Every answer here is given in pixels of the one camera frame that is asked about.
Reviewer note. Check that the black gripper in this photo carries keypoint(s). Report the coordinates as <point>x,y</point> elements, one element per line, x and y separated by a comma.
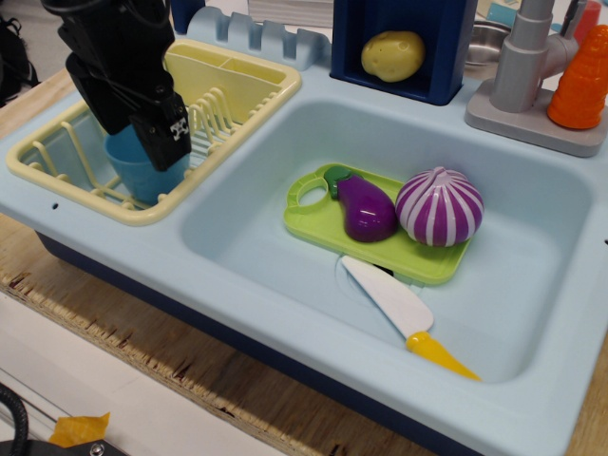
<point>116,63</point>

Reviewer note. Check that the blue plastic cup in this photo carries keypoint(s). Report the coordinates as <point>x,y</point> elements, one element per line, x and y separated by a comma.
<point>137,172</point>

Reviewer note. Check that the yellow plastic drying rack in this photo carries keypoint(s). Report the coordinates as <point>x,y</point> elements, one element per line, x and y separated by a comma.
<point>228,96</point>

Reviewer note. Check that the light blue toy sink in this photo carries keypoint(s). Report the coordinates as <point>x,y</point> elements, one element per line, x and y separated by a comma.
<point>271,331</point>

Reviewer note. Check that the black bag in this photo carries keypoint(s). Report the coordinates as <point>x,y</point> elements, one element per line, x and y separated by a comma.
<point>17,71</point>

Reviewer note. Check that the light blue plate holder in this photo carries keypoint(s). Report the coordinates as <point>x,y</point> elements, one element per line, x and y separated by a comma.
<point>300,49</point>

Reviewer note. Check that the green plastic cutting board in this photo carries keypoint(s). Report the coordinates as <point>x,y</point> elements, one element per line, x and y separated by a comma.
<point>313,215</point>

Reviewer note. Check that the purple toy eggplant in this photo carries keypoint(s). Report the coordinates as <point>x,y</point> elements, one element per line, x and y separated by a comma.
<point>369,213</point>

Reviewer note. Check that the yellow toy potato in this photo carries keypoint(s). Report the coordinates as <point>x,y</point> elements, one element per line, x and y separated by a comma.
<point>393,56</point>

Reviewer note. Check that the dark blue plastic box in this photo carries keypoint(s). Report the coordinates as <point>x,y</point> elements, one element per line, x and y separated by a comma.
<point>444,26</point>

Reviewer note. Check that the purple striped toy onion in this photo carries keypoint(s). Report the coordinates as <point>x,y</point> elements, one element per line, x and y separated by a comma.
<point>440,208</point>

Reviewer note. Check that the yellow tape piece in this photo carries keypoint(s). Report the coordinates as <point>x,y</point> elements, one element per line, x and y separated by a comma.
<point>78,430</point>

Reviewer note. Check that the metal bowl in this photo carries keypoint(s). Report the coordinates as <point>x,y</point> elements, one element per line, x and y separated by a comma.
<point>486,43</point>

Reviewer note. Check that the grey toy faucet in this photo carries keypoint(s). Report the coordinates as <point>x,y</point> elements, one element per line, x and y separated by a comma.
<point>514,104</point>

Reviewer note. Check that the orange toy carrot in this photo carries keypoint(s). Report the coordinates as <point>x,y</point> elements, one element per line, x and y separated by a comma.
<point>579,101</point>

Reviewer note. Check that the white toy knife yellow handle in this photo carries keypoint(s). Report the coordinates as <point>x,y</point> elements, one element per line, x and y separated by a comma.
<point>406,312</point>

